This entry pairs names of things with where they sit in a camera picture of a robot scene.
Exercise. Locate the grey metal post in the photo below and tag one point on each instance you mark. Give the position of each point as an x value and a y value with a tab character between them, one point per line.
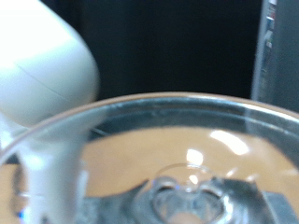
264	62

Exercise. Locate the clear wine glass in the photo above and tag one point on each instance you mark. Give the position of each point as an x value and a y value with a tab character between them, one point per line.
155	104

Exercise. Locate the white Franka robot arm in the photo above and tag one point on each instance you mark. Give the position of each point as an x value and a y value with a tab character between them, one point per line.
40	62

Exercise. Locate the black backdrop curtain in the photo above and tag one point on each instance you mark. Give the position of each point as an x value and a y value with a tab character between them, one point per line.
171	46

